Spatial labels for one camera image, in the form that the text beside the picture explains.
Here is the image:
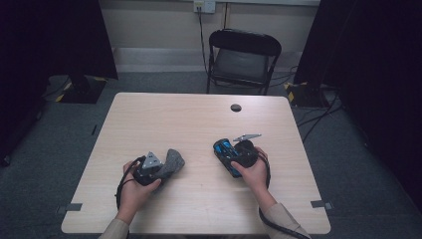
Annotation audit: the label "person's right hand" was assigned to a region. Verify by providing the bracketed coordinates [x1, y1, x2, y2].
[230, 146, 271, 201]

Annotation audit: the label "black floor cables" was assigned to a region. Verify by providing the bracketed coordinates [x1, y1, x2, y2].
[297, 89, 343, 143]

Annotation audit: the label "black power cable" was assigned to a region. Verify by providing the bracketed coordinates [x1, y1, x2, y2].
[197, 7, 209, 76]

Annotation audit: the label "right hand-held gripper cable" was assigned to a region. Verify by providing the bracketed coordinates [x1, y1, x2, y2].
[258, 154, 311, 239]

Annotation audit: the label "black folding chair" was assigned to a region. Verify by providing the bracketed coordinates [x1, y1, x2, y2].
[206, 28, 283, 97]

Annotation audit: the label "white wall socket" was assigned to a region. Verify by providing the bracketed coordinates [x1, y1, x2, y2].
[193, 0, 217, 14]

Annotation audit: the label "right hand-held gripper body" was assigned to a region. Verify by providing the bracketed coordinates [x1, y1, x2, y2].
[232, 132, 263, 169]

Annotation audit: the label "person's left hand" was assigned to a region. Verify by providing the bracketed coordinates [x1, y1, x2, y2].
[115, 160, 163, 224]

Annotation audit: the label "black stand base yellow tape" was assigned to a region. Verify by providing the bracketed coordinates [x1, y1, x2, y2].
[283, 81, 330, 109]
[55, 74, 107, 105]

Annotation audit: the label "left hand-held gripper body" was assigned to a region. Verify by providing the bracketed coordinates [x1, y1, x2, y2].
[131, 150, 164, 187]

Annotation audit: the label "grey tape strip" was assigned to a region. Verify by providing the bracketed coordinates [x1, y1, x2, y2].
[311, 199, 333, 211]
[56, 202, 84, 215]

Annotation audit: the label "blue toy car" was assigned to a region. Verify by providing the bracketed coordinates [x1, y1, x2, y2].
[212, 137, 245, 179]

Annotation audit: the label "grey speckled cloth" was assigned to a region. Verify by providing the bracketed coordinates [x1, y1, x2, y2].
[153, 148, 186, 190]

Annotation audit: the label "black curtain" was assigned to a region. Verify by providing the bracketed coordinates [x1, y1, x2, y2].
[293, 0, 422, 213]
[0, 0, 119, 167]

